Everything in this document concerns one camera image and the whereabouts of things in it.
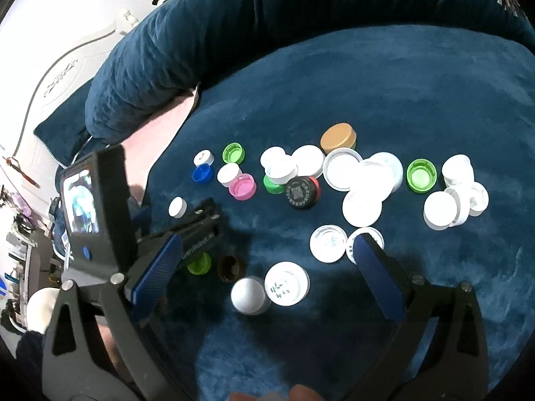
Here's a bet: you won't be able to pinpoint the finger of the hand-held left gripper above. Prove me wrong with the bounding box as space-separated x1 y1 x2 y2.
184 211 223 230
190 197 219 217

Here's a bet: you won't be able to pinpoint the round white domed cap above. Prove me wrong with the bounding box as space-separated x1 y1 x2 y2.
231 277 272 315

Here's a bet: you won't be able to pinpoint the pile of white lids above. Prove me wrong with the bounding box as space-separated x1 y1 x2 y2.
260 144 490 232

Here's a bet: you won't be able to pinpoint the purple artificial flowers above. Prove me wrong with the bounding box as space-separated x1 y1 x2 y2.
12 192 33 219

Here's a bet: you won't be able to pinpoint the rolled dark blue quilt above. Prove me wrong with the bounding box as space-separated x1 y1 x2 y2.
84 0 535 145

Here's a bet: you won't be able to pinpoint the white lid with green writing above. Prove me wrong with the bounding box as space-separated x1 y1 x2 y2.
264 261 311 306

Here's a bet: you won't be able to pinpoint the clear-centred white lid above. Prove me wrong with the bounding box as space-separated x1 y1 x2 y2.
310 224 348 264
345 227 385 266

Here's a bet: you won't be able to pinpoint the black printed bottle cap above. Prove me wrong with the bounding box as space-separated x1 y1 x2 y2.
285 176 321 211

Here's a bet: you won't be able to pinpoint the pink blanket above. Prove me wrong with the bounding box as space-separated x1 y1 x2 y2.
125 87 202 201

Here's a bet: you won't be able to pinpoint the white carved headboard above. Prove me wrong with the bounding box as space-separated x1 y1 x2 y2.
12 4 168 176

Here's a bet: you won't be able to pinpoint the cluttered bedside table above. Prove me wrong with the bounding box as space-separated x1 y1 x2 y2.
0 184 72 285

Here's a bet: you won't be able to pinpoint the person's right hand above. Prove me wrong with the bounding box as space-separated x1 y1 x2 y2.
229 385 324 401

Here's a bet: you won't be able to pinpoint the dark blue piped pillow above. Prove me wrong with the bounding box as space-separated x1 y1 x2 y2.
32 88 95 165

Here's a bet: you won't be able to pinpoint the pink bottle cap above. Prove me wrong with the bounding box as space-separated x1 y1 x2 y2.
228 174 257 201

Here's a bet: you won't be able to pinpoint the white round object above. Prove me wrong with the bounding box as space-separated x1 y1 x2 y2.
27 288 63 335

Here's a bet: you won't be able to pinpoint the red tassel wall hanging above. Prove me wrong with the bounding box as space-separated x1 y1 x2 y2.
3 155 41 188

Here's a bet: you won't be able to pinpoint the dark green bottle cap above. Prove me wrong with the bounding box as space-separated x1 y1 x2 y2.
262 174 285 195

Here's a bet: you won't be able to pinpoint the tan plastic lid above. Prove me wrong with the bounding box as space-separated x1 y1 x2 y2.
320 123 358 154

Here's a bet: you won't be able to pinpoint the dark blue plush bedspread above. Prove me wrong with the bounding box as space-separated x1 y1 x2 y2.
138 27 535 401

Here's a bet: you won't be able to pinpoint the brown bottle cap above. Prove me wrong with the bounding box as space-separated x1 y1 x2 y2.
217 256 246 282

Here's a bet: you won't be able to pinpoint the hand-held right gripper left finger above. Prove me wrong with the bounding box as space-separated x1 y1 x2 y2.
42 233 185 401

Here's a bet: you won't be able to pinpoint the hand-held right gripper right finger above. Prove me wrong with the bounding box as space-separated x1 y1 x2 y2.
343 233 491 401

